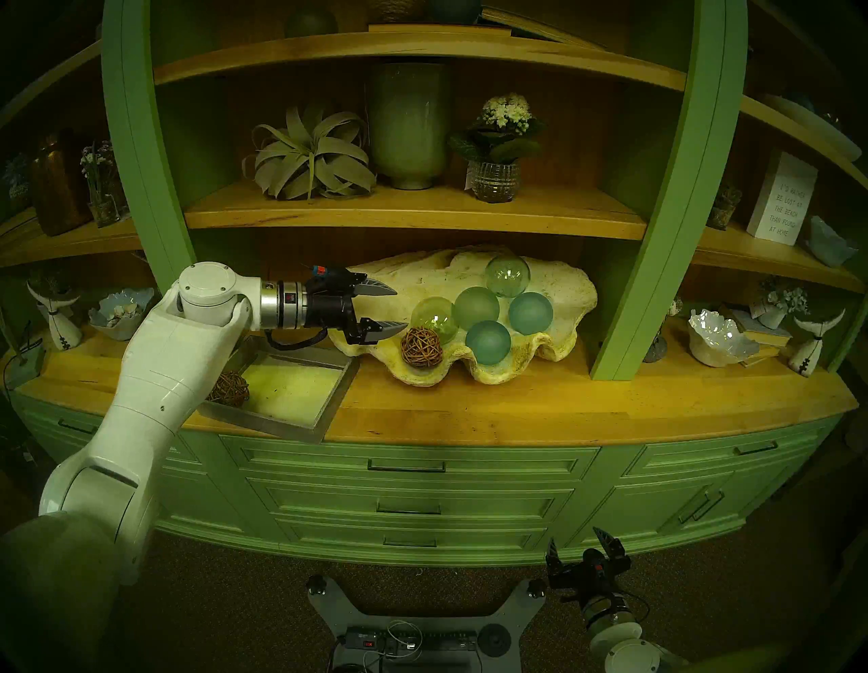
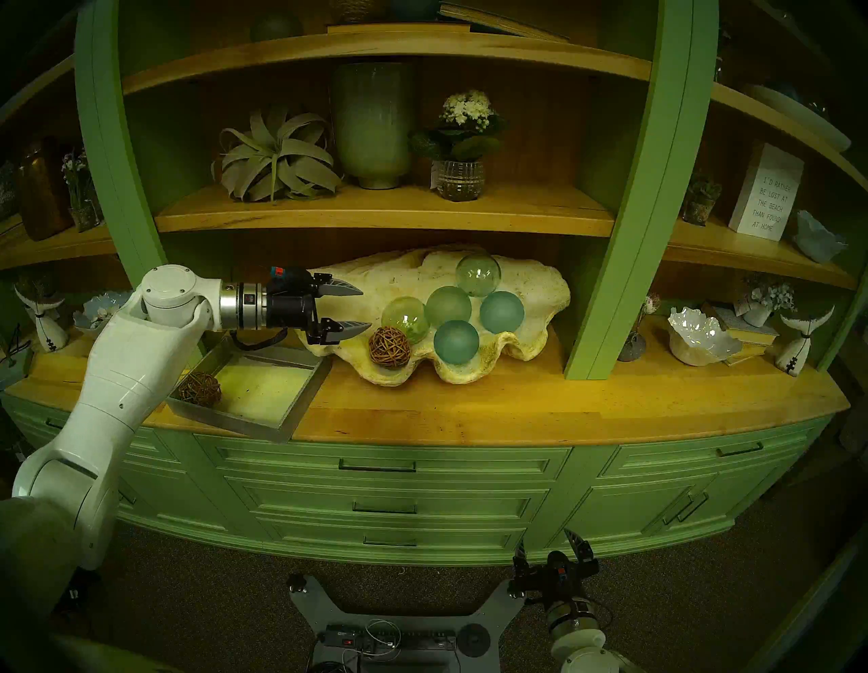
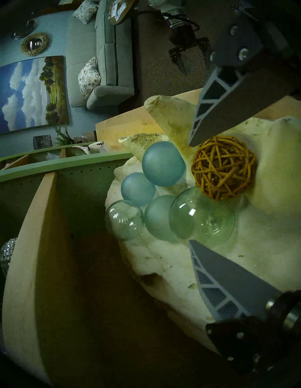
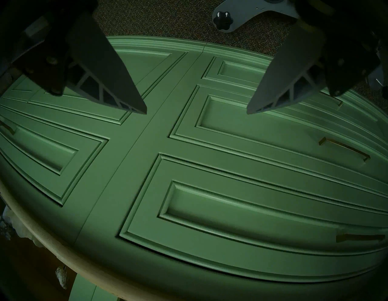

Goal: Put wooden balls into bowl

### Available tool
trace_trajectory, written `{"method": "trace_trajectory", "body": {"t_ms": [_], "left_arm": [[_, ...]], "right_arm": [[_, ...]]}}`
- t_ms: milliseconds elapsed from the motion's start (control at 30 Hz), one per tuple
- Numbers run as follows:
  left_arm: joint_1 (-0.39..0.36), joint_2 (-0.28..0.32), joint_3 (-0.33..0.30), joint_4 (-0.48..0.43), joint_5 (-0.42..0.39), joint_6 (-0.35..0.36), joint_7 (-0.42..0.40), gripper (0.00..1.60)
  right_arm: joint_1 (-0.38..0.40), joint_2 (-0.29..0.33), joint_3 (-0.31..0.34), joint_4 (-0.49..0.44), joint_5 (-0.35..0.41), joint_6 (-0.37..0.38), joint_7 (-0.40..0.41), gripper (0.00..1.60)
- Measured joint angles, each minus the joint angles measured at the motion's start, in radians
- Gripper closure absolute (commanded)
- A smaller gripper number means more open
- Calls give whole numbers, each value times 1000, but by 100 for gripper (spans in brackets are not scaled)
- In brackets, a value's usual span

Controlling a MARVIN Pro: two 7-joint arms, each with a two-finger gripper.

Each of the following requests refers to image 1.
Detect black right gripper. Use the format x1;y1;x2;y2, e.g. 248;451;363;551
546;525;633;602

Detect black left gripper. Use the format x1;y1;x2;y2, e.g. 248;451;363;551
303;265;409;346

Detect brown wicker ball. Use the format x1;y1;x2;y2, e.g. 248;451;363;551
207;370;250;408
400;328;444;369

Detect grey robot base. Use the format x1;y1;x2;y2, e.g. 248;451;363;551
305;575;547;673

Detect giant clam shell bowl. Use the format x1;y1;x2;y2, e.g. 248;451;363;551
329;245;599;386

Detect scalloped bowl with seashells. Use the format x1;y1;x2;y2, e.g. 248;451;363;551
88;288;155;341

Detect white scalloped shell bowl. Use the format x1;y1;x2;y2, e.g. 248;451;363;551
688;309;760;368

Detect pale blue wavy bowl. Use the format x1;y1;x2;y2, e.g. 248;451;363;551
807;216;859;268

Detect clear yellowish glass ball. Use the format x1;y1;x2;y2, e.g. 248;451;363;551
410;296;461;344

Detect frosted teal glass ball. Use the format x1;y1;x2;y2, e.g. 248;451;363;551
507;292;554;336
454;286;501;331
465;320;513;366

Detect grey square tray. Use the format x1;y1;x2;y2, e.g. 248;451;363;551
197;336;361;445

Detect black round base disc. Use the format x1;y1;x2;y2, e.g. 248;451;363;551
477;623;513;657

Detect clear green glass ball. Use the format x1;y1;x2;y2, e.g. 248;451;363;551
485;254;531;298

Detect green wooden shelf cabinet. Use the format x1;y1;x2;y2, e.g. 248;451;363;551
0;0;868;568

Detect grey-green air plant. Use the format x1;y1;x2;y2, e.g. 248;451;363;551
243;102;378;203

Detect black power strip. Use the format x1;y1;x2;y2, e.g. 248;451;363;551
344;628;479;654

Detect tall green ceramic vase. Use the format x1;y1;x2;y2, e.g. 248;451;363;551
367;62;454;191

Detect white flowers in glass pot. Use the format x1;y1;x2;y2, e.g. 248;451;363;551
448;94;547;204

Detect stack of old books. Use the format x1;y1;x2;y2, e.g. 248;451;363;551
719;304;793;368

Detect dark green sphere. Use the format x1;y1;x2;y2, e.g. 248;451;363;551
285;7;338;39

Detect small flowers in glass vase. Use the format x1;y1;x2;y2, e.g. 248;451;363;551
80;140;130;228

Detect woven basket vase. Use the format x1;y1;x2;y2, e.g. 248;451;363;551
370;0;428;24

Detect white whale tail figurine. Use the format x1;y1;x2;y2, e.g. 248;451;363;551
26;282;83;351
788;309;846;378

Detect dark teal vase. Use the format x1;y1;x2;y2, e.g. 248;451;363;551
427;0;482;24

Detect slanted old book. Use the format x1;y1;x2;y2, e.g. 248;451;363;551
478;5;608;52

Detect brown glass vase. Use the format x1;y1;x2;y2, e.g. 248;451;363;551
28;129;92;237

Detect small dark potted plant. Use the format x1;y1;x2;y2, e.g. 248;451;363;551
707;183;743;231

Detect dark small shelf ornament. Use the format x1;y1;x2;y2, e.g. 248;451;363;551
3;153;31;212

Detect white text sign block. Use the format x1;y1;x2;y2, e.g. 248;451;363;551
746;151;819;246

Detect large pale plate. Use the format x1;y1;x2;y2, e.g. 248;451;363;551
758;93;863;162

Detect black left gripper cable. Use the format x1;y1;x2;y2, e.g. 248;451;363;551
264;328;330;352

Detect thin white cable loop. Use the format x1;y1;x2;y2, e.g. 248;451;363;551
387;620;423;656

